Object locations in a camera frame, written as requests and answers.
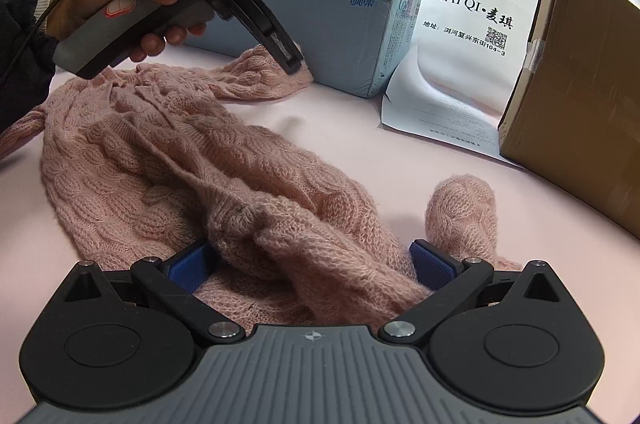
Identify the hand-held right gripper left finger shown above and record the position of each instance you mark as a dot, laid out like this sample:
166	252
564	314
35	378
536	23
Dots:
190	266

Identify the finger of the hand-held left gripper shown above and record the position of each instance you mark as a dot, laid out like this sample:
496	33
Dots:
287	54

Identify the pink knitted sweater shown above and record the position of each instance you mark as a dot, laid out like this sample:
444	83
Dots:
150	154

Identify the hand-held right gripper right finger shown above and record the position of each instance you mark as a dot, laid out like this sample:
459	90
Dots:
432	269

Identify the large light blue cardboard box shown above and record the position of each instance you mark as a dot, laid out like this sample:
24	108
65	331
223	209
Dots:
340	29

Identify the white printed paper sheet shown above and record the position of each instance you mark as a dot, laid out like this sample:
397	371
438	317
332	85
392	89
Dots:
415	114

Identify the brown cardboard box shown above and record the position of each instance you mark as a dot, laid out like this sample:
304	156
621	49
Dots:
575	104

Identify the white printed fabric bag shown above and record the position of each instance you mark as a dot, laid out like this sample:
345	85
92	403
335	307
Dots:
460	64

